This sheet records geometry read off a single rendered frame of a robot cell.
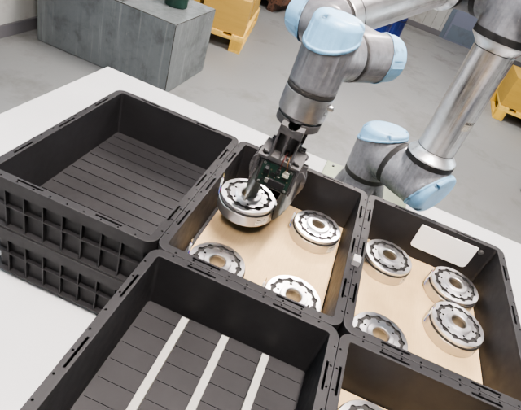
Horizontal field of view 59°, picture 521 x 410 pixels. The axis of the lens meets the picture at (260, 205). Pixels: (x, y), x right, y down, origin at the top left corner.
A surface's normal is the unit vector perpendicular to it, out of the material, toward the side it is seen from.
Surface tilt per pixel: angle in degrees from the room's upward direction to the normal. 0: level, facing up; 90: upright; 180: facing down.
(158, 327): 0
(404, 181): 90
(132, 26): 90
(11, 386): 0
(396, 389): 90
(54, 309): 0
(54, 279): 90
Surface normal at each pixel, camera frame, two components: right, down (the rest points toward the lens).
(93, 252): -0.29, 0.51
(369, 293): 0.28, -0.76
